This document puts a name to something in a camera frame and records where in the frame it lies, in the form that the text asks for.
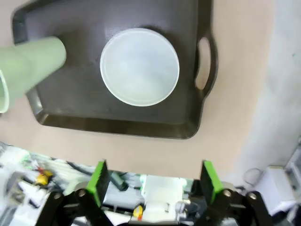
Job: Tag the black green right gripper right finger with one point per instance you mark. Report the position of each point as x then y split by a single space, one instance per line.
210 183

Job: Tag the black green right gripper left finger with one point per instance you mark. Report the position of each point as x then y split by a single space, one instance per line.
98 186

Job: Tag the dark brown serving tray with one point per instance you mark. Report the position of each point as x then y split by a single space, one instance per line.
77 101

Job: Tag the yellow connector plug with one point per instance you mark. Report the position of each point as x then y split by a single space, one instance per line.
138 211
43 178

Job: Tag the white mounting block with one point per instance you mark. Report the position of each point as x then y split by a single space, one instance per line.
163 190

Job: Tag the white plastic box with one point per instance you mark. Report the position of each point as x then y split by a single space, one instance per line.
276 188

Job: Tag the white round bowl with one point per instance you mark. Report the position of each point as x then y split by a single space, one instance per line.
141 68

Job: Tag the pale green tall cup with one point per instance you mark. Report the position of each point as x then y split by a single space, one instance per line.
30 63

